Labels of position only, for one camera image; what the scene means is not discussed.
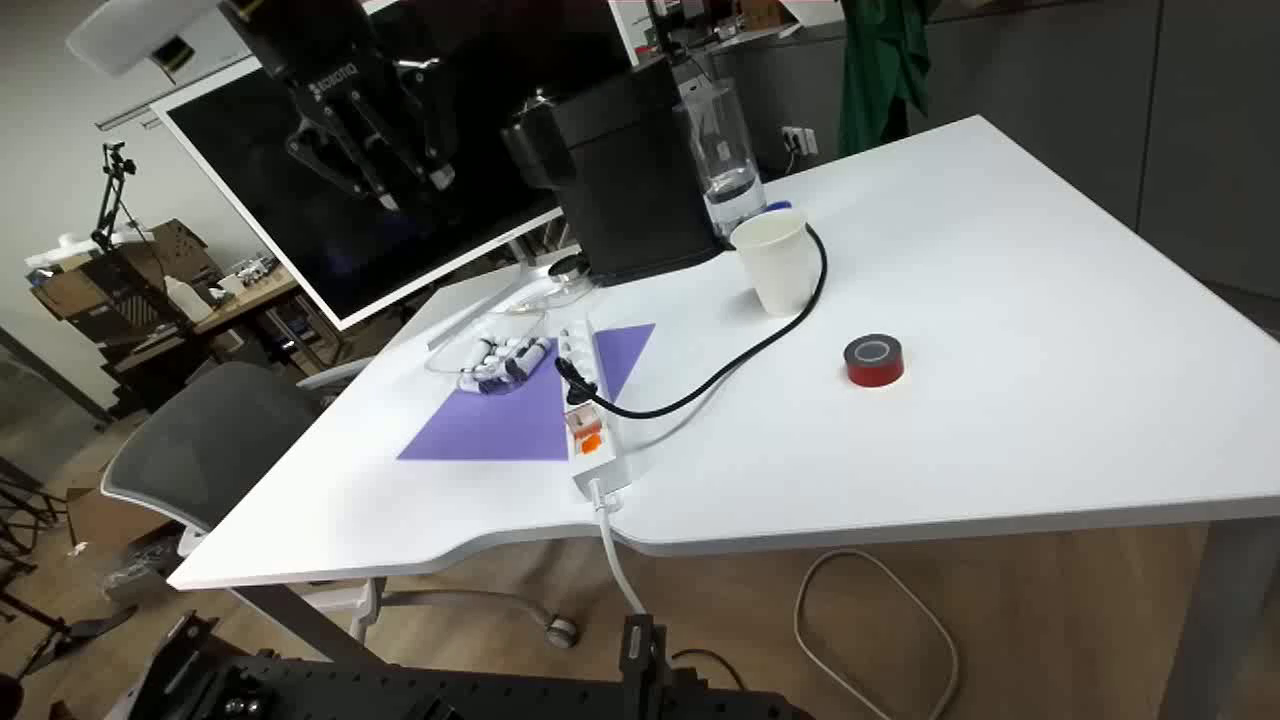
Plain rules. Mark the white extension cord strip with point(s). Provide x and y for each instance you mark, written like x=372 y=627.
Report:
x=588 y=430

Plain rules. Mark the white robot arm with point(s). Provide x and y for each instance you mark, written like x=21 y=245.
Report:
x=126 y=35

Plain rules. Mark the purple paper sheet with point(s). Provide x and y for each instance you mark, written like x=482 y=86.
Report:
x=528 y=416

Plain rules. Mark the small white toy object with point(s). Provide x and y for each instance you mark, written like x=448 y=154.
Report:
x=501 y=364

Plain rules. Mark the white paper cup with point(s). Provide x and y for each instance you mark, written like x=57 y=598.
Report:
x=777 y=259

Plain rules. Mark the black box appliance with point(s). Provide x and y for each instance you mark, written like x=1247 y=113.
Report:
x=621 y=171

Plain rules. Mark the clear plastic bottle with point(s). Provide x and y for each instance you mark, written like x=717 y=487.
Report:
x=717 y=142

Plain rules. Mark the red black tape roll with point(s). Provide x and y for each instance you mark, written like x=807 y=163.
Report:
x=872 y=361

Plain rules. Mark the large black monitor screen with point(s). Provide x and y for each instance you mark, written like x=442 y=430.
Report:
x=364 y=142

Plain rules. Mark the green cloth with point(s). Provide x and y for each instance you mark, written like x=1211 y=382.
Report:
x=887 y=60

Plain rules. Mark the grey office chair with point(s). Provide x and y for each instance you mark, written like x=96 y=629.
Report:
x=209 y=446

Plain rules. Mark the wooden shelf with clutter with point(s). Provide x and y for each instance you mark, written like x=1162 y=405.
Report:
x=156 y=311

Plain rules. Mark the grey table leg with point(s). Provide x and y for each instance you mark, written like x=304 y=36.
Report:
x=1224 y=606

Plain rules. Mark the black metal rail frame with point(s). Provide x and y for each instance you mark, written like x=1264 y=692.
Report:
x=202 y=679

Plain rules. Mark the black camera tripod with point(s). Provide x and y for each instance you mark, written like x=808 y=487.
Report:
x=116 y=174

